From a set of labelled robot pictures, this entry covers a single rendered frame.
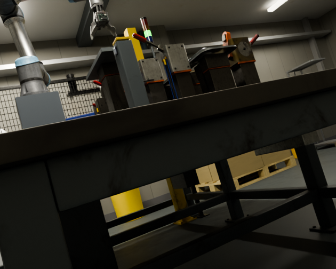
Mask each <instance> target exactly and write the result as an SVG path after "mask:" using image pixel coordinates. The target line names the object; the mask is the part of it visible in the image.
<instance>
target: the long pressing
mask: <svg viewBox="0 0 336 269"><path fill-rule="evenodd" d="M236 48H237V46H235V45H226V46H217V47H211V48H202V49H200V50H199V51H198V52H197V53H196V54H194V55H193V56H192V57H191V58H190V59H189V63H190V67H191V69H192V68H193V67H194V66H196V65H198V63H199V59H200V58H201V57H202V56H204V55H207V54H216V53H224V52H226V53H227V55H228V54H230V53H231V52H233V51H234V50H235V49H236ZM163 85H164V88H168V87H170V84H169V80H168V79H166V80H165V81H164V82H163Z"/></svg>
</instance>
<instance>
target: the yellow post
mask: <svg viewBox="0 0 336 269"><path fill-rule="evenodd" d="M133 33H136V34H137V32H136V29H135V28H127V29H126V30H125V32H124V36H129V38H130V39H129V40H132V44H133V47H134V51H135V55H136V57H137V61H139V60H140V59H144V57H143V53H142V49H141V46H140V42H139V40H137V39H135V38H133V36H132V35H133ZM166 181H167V185H168V187H169V191H170V194H171V198H172V202H173V205H174V209H175V211H178V210H181V209H183V208H186V207H187V203H186V199H185V196H184V193H183V190H182V188H181V189H174V188H173V185H172V181H171V178H167V179H166ZM195 219H197V217H191V216H189V217H186V218H184V219H181V220H179V221H175V222H173V224H177V225H183V224H185V223H188V222H190V221H192V220H195Z"/></svg>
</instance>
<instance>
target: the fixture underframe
mask: <svg viewBox="0 0 336 269"><path fill-rule="evenodd" d="M335 124H336V89H332V90H328V91H324V92H320V93H315V94H311V95H308V96H304V97H299V98H295V99H291V100H287V101H282V102H278V103H275V104H271V105H266V106H262V107H258V108H254V109H249V110H245V111H242V112H238V113H233V114H229V115H225V116H220V117H216V118H212V119H209V120H205V121H200V122H196V123H192V124H187V125H183V126H179V127H176V128H171V129H167V130H163V131H159V132H154V133H150V134H146V135H143V136H138V137H134V138H130V139H125V140H121V141H117V142H114V143H110V144H105V145H101V146H97V147H92V148H88V149H84V150H81V151H76V152H72V153H68V154H63V155H59V156H55V157H51V158H48V159H47V160H46V161H45V162H44V161H42V160H39V161H35V162H30V163H26V164H22V165H17V166H14V167H10V168H6V169H2V170H0V253H1V257H2V262H3V266H4V269H73V267H72V264H71V260H70V256H69V252H68V248H67V244H66V240H65V236H64V233H63V229H62V225H61V221H60V217H59V213H58V211H59V212H64V211H67V210H70V209H74V208H77V207H80V206H83V205H86V204H89V203H92V202H95V201H99V200H102V199H105V198H108V197H111V196H114V195H117V194H120V193H124V192H127V191H130V190H132V189H136V188H139V187H142V186H145V185H149V184H152V183H155V182H157V181H160V180H164V179H167V178H171V181H172V185H173V188H174V189H181V188H182V190H183V193H184V196H185V199H186V203H187V207H186V208H183V209H181V210H178V211H175V212H173V213H170V214H168V215H165V216H162V217H159V218H157V219H154V220H151V221H149V222H147V223H144V224H141V225H139V226H136V227H133V228H131V229H128V230H126V231H123V232H120V233H117V234H115V235H112V236H110V239H111V243H112V246H116V245H118V244H120V243H123V242H125V241H128V240H130V239H133V238H136V237H138V236H141V235H143V234H146V233H148V232H151V231H153V230H156V229H158V228H161V227H163V226H166V225H168V224H171V223H173V222H175V221H179V220H181V219H184V218H186V217H189V216H191V217H194V216H197V215H198V213H199V212H201V211H203V210H206V209H208V208H211V207H214V206H216V205H218V204H221V203H224V202H227V206H228V210H229V213H230V216H231V218H227V220H225V222H231V224H229V225H227V226H224V227H222V228H220V229H218V230H215V231H213V232H211V233H209V234H206V235H204V236H201V237H200V238H197V239H195V240H192V241H190V242H188V243H186V244H183V245H181V246H179V247H177V248H174V249H172V250H170V251H168V252H165V253H163V254H161V255H159V256H156V257H154V258H152V259H149V260H147V261H145V262H143V263H141V264H138V265H136V266H134V267H131V268H129V269H173V268H175V267H178V266H180V265H182V264H184V263H186V262H188V261H190V260H192V259H194V258H197V257H199V256H201V255H203V254H205V253H207V252H209V251H211V250H213V249H216V248H218V247H220V246H222V245H224V244H226V243H228V242H230V241H232V240H235V239H237V238H239V237H241V236H243V235H245V234H247V233H249V232H251V231H254V230H256V229H258V228H260V227H262V226H265V225H267V224H269V223H271V222H272V221H275V220H277V219H279V218H281V217H284V216H286V215H288V214H290V213H292V212H294V211H296V210H298V209H300V208H303V207H305V206H307V205H309V204H311V203H312V204H313V207H314V210H315V214H316V217H317V220H318V223H319V224H317V225H315V226H312V227H311V228H309V230H310V231H320V232H330V233H335V232H336V208H335V205H334V202H333V199H332V198H336V185H328V184H327V181H326V178H325V175H324V172H323V169H322V166H321V163H320V160H319V157H318V154H317V151H316V148H315V145H314V143H316V142H318V141H319V137H318V134H317V131H316V130H319V129H322V128H325V127H328V126H332V125H335ZM293 148H294V150H295V153H296V155H297V158H298V161H299V164H300V168H301V171H302V174H303V177H304V180H305V183H306V186H302V187H283V188H264V189H245V190H236V187H235V184H234V180H233V177H232V175H231V171H230V168H229V164H228V161H227V159H229V158H232V157H235V156H239V155H242V154H245V153H248V152H251V151H254V152H255V155H256V156H258V155H263V154H268V153H273V152H279V151H284V150H287V149H293ZM213 163H214V164H215V167H216V170H217V173H218V176H219V180H220V183H221V187H222V190H223V191H216V192H197V193H195V194H193V193H192V192H191V190H190V187H192V186H195V185H198V184H199V180H198V176H197V172H196V169H198V168H201V167H204V166H207V165H210V164H213ZM240 199H286V200H283V201H281V202H278V203H276V204H274V205H272V206H269V207H267V208H265V209H263V210H260V211H258V212H256V213H254V214H251V215H249V214H247V215H244V213H243V210H242V206H241V203H240ZM194 200H204V201H202V202H199V203H196V204H195V203H194ZM172 205H173V202H172V199H169V200H166V201H163V202H161V203H158V204H155V205H152V206H149V207H146V208H144V209H141V210H138V211H135V212H132V213H130V214H127V215H124V216H121V217H118V218H116V219H113V220H110V221H107V222H106V224H107V228H108V229H110V228H112V227H115V226H118V225H120V224H123V223H126V222H128V221H131V220H134V219H137V218H140V217H142V216H145V215H148V214H150V213H153V212H155V211H159V210H161V209H164V208H167V207H170V206H172Z"/></svg>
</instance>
